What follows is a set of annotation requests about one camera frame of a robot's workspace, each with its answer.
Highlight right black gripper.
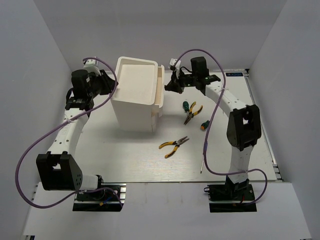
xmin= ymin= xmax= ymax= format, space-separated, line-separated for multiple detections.
xmin=166 ymin=68 xmax=199 ymax=94

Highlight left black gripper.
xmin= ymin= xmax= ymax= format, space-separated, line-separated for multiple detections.
xmin=86 ymin=69 xmax=119 ymax=98

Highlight yellow needle-nose pliers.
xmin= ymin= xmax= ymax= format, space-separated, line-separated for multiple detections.
xmin=183 ymin=101 xmax=203 ymax=125
xmin=158 ymin=136 xmax=189 ymax=159

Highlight white drawer cabinet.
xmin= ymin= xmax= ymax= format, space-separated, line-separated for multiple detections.
xmin=111 ymin=56 xmax=158 ymax=133

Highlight green orange stubby screwdriver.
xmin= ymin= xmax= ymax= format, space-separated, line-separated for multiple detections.
xmin=200 ymin=120 xmax=210 ymax=131

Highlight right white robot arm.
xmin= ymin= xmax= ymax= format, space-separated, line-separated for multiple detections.
xmin=164 ymin=56 xmax=262 ymax=200

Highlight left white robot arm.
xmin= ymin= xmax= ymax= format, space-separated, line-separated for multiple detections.
xmin=36 ymin=69 xmax=115 ymax=200

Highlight green stubby flathead screwdriver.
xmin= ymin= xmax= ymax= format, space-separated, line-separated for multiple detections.
xmin=182 ymin=101 xmax=190 ymax=112

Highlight blue red precision screwdriver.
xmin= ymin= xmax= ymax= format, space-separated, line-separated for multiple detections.
xmin=200 ymin=140 xmax=208 ymax=174

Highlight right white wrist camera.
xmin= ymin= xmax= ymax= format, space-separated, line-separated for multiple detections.
xmin=169 ymin=58 xmax=181 ymax=78

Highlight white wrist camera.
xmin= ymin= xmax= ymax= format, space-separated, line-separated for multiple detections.
xmin=169 ymin=58 xmax=181 ymax=78
xmin=83 ymin=59 xmax=100 ymax=75

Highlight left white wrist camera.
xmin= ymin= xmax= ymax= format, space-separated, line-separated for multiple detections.
xmin=83 ymin=59 xmax=100 ymax=75

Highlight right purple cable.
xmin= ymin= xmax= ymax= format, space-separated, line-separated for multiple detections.
xmin=174 ymin=49 xmax=269 ymax=206

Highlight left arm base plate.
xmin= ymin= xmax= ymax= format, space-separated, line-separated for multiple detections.
xmin=72 ymin=182 xmax=127 ymax=212

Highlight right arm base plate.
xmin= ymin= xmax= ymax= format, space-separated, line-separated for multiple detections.
xmin=203 ymin=184 xmax=257 ymax=213

